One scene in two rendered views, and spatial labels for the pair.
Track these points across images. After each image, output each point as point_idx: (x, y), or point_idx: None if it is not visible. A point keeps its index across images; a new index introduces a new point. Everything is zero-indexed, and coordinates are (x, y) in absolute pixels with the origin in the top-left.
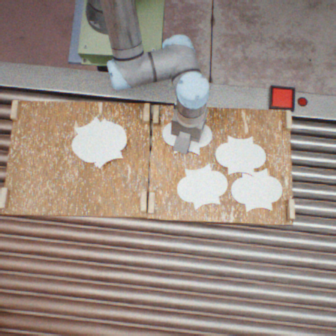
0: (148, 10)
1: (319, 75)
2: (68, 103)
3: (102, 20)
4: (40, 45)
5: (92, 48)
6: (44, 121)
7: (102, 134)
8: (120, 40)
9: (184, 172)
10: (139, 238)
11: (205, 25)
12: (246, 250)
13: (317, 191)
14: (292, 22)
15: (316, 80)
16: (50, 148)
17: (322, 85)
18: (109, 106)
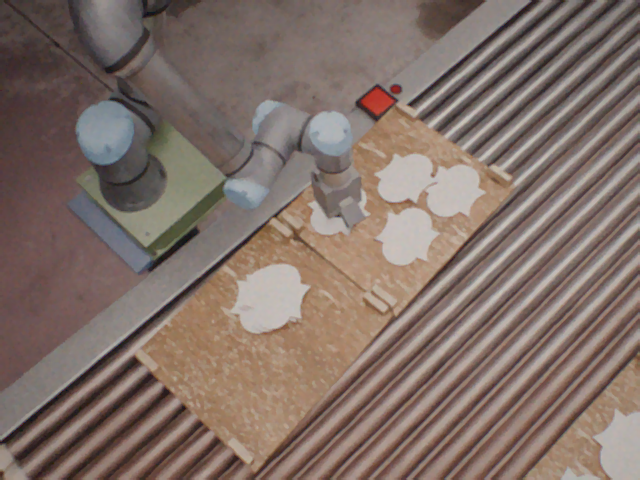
0: (169, 145)
1: (337, 102)
2: (193, 300)
3: (141, 190)
4: (19, 351)
5: (155, 228)
6: (189, 340)
7: (265, 287)
8: (226, 146)
9: (375, 242)
10: (410, 341)
11: None
12: (506, 248)
13: (498, 142)
14: (258, 81)
15: (339, 109)
16: (226, 357)
17: (350, 107)
18: (237, 261)
